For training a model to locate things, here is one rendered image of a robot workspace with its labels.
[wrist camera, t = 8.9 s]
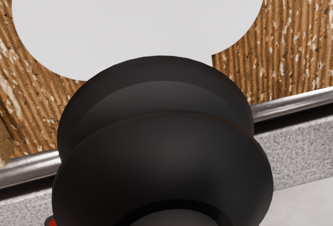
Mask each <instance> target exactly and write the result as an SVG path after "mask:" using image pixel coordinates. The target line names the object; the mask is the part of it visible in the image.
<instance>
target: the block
mask: <svg viewBox="0 0 333 226"><path fill-rule="evenodd" d="M14 147H15V145H14V142H13V140H12V138H11V136H10V134H9V132H8V130H7V128H6V127H5V125H4V123H3V121H2V120H1V118H0V169H1V168H4V167H5V166H6V165H7V163H8V161H9V159H10V157H11V155H12V152H13V149H14Z"/></svg>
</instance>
